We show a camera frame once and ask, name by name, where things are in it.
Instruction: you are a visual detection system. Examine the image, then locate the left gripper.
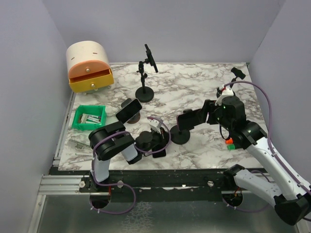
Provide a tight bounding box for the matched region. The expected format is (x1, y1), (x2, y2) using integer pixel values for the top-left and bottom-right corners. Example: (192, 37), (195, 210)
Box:
(141, 127), (173, 155)

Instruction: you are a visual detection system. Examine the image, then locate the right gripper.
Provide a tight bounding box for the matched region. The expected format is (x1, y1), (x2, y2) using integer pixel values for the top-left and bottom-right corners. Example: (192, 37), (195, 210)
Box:
(197, 99), (233, 131)

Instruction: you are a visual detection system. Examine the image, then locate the black phone stand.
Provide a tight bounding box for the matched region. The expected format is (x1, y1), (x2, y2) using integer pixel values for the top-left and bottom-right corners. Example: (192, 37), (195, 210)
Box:
(216, 67), (246, 97)

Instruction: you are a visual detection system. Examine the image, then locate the grey black phone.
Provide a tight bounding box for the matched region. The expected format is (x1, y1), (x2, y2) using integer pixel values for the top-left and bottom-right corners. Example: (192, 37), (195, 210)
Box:
(152, 149), (166, 158)

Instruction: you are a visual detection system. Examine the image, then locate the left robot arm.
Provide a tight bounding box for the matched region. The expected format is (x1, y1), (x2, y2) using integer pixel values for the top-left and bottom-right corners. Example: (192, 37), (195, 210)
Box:
(88, 117), (172, 192)

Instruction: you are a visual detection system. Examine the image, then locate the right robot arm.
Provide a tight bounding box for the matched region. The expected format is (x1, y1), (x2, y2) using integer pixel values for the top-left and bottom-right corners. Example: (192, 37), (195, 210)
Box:
(193, 96), (311, 226)

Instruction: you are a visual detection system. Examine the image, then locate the brown base phone stand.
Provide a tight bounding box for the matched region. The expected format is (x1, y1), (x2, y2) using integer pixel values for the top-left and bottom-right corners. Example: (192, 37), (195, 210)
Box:
(121, 98), (140, 124)

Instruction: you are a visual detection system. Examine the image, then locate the black phone on brown stand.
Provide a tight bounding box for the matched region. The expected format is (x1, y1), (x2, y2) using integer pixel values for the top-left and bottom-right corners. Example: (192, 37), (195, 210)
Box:
(115, 99), (142, 124)

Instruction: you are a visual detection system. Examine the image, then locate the black phone back left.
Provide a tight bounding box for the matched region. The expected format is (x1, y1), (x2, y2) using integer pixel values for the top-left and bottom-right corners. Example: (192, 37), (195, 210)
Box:
(144, 44), (158, 73)

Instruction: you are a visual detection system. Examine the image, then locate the green plastic bin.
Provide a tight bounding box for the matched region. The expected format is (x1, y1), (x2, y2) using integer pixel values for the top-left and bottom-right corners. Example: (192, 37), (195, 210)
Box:
(71, 105), (106, 131)

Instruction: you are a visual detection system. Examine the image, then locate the yellow lower drawer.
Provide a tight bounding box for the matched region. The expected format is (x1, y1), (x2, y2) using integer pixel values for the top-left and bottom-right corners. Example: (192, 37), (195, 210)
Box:
(69, 69), (114, 93)

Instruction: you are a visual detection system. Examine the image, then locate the orange upper drawer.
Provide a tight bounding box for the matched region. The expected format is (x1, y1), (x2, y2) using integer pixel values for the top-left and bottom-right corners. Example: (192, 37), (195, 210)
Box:
(68, 60), (111, 83)

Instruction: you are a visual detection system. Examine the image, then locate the beige drawer cabinet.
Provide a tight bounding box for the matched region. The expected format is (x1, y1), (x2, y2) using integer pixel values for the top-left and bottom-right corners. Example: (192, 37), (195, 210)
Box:
(66, 41), (110, 72)

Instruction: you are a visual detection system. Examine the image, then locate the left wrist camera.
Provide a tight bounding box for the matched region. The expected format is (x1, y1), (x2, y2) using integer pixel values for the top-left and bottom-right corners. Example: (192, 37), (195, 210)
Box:
(148, 117), (163, 133)

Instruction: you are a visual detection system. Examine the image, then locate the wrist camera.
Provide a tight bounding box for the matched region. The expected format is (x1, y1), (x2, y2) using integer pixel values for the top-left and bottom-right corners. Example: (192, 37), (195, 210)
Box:
(216, 86), (236, 98)
(148, 117), (163, 133)

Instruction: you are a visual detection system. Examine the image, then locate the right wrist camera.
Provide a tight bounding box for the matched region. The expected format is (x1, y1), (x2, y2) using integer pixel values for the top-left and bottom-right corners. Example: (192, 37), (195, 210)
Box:
(216, 86), (236, 98)

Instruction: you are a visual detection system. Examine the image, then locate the black front rail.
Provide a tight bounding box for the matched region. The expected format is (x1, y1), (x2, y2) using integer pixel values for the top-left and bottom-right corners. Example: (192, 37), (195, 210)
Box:
(79, 169), (241, 202)

